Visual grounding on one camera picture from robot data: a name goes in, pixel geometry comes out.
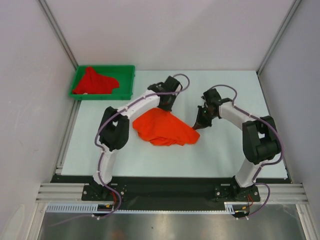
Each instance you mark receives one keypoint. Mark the right aluminium corner post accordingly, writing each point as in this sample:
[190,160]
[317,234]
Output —
[279,35]

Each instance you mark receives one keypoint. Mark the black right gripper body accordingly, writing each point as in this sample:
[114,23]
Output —
[204,109]

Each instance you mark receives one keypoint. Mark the orange t shirt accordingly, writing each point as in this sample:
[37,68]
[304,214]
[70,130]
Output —
[162,128]

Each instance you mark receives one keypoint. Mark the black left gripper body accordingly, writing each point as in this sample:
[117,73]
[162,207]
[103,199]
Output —
[167,105]

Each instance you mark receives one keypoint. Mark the red t shirt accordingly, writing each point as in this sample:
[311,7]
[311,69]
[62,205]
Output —
[93,83]

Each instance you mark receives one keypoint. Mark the left aluminium corner post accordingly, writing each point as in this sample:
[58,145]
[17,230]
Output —
[57,32]

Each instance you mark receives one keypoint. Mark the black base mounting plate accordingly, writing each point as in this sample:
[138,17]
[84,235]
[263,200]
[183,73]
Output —
[158,193]

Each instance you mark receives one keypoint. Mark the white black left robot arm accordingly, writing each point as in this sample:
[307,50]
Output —
[113,131]

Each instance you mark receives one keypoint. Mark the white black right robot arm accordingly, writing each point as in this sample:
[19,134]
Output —
[260,139]

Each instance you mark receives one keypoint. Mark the aluminium front frame rail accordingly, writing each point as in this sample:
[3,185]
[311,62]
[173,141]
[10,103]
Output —
[72,193]

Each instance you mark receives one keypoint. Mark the aluminium corner post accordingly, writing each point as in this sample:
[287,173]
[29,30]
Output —
[57,32]
[279,35]

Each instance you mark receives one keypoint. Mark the green plastic tray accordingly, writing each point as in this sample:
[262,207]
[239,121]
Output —
[124,74]

